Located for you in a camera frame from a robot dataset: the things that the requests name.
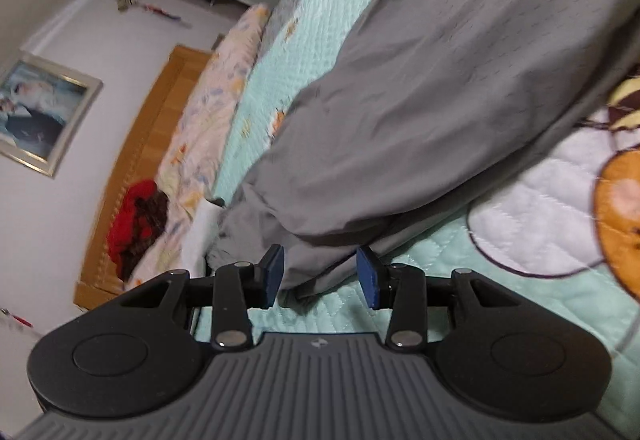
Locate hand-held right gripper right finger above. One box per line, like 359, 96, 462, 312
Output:
356, 246, 521, 350

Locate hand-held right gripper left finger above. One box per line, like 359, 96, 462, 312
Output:
120, 244, 286, 352

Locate grey pants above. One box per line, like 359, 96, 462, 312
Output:
207, 0, 640, 301

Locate light grey folded blanket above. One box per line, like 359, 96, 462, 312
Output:
182, 200, 223, 271

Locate red and dark clothing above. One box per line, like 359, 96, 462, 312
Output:
107, 179, 170, 281

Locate floral pillow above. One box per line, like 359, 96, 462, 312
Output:
125, 3, 271, 291

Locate wooden headboard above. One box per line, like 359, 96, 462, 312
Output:
74, 45, 213, 311

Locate hanging tassel ornament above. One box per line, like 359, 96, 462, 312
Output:
111, 0, 191, 28

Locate framed wall picture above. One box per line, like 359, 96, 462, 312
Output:
0, 51, 103, 178

